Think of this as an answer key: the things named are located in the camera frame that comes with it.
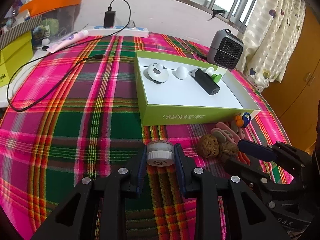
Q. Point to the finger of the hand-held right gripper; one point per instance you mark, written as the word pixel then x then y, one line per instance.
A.
pixel 245 171
pixel 255 150

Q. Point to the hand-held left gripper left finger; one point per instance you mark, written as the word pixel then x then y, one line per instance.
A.
pixel 140 170

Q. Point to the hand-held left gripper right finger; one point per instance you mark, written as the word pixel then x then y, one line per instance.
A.
pixel 180 170

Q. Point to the small white ribbed jar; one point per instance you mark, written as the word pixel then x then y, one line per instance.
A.
pixel 160 155

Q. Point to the brown walnut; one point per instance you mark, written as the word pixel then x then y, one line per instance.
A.
pixel 228 152
pixel 209 146

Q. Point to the green cardboard box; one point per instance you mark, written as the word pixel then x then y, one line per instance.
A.
pixel 175 116

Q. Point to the green and white stamp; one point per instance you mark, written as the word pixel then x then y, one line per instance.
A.
pixel 217 77

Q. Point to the black rectangular gadget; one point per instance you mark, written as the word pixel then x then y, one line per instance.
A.
pixel 205 81

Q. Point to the white egg-shaped gadget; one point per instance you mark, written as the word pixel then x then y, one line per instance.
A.
pixel 182 72

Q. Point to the white panda-face gadget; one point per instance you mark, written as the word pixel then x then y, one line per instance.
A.
pixel 157 73

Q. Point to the wooden cabinet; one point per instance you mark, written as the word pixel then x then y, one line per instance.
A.
pixel 295 92

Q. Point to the grey desktop heater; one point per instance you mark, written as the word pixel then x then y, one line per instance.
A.
pixel 223 51

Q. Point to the cream heart-print curtain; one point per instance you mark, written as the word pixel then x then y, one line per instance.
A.
pixel 272 35

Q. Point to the white power strip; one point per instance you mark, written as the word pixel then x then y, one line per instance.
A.
pixel 125 31

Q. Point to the black window latch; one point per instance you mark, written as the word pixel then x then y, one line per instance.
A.
pixel 217 13

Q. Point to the pink tube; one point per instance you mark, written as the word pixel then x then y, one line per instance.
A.
pixel 67 40

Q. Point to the black charger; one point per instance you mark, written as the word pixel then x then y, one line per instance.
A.
pixel 110 19

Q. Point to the yellow-green shoebox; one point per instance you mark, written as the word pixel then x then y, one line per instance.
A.
pixel 15 55

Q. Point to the grey zigzag-pattern box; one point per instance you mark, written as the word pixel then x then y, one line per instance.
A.
pixel 17 31

